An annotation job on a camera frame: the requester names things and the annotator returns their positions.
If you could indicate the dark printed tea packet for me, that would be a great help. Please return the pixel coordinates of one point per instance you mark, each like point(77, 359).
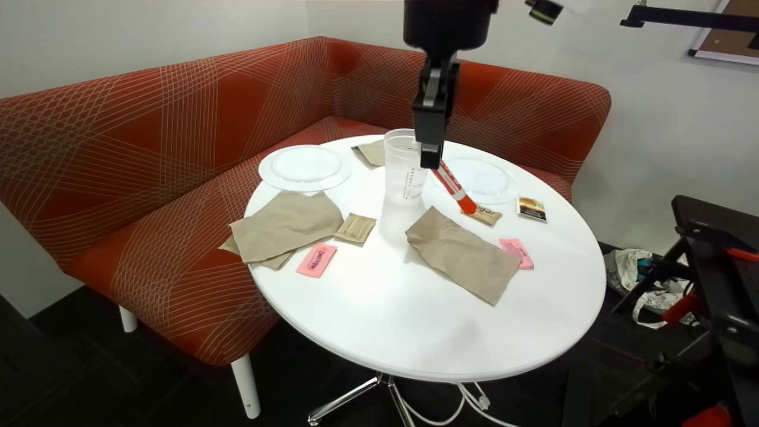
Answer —
point(533, 206)

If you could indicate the clear plastic cup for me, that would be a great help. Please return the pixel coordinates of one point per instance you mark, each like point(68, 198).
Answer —
point(400, 198)

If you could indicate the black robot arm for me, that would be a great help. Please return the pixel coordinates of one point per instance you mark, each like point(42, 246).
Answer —
point(447, 24)

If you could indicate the black metal bar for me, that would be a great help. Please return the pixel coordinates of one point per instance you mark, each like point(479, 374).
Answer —
point(680, 15)

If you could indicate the white teal cloth bundle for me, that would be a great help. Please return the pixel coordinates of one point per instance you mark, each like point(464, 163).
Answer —
point(629, 268)

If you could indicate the red white marker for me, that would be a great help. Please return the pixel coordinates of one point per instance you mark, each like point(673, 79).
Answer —
point(451, 186)

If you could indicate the framed cork board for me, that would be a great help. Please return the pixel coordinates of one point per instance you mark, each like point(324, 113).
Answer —
point(737, 38)

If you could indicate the small brown sugar packet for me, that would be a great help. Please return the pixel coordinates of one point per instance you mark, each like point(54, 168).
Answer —
point(355, 227)
point(486, 215)

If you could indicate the chrome table base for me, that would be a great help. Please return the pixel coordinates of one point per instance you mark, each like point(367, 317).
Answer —
point(341, 398)

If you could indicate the white round plate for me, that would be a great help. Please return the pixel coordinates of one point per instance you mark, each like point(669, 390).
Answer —
point(486, 177)
point(305, 167)

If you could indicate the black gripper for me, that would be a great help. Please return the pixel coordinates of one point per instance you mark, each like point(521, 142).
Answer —
point(434, 84)

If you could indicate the pink sweetener packet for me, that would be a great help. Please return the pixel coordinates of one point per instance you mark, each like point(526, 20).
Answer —
point(317, 261)
point(516, 251)

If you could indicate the orange patterned corner sofa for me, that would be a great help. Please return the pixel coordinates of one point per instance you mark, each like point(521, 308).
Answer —
point(158, 157)

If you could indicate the black robot stand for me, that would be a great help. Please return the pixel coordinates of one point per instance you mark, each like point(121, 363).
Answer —
point(712, 237)

